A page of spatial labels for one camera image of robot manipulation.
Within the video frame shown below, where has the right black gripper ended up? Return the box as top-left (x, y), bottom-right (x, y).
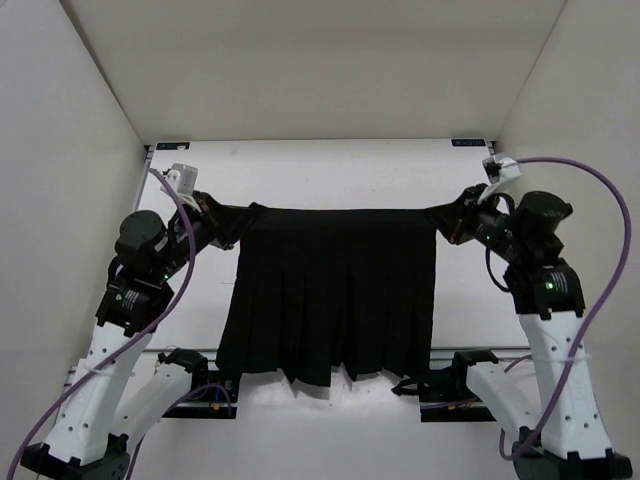
top-left (427, 184), bottom-right (526, 261)

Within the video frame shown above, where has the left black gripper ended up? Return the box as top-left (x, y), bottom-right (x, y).
top-left (160, 177), bottom-right (262, 265)

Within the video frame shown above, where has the black pleated skirt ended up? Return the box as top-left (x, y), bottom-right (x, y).
top-left (216, 207), bottom-right (436, 387)

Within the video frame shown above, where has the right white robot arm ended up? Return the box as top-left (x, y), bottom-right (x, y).
top-left (428, 185), bottom-right (633, 479)

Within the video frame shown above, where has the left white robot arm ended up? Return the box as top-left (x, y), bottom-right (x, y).
top-left (7, 192), bottom-right (257, 479)

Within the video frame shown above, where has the right blue table label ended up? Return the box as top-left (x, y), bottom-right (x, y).
top-left (451, 138), bottom-right (486, 148)

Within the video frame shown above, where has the blue table label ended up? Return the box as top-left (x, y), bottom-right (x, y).
top-left (155, 142), bottom-right (190, 151)
top-left (451, 138), bottom-right (486, 148)

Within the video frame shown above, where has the left blue table label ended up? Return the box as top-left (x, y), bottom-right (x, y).
top-left (155, 142), bottom-right (190, 151)

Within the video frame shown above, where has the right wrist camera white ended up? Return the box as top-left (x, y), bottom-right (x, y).
top-left (478, 154), bottom-right (521, 204)

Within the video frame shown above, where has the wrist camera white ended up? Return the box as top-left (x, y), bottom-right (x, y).
top-left (161, 163), bottom-right (201, 212)
top-left (478, 154), bottom-right (521, 204)

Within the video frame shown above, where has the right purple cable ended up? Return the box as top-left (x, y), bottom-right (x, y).
top-left (499, 156), bottom-right (632, 460)

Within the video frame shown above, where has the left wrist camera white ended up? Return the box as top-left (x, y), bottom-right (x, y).
top-left (161, 163), bottom-right (201, 212)

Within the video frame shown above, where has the aluminium table rail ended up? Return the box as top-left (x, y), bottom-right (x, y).
top-left (143, 345), bottom-right (530, 361)

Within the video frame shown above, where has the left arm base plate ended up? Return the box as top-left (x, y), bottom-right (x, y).
top-left (163, 370), bottom-right (240, 420)

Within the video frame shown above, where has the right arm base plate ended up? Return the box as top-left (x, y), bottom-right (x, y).
top-left (391, 363), bottom-right (495, 423)

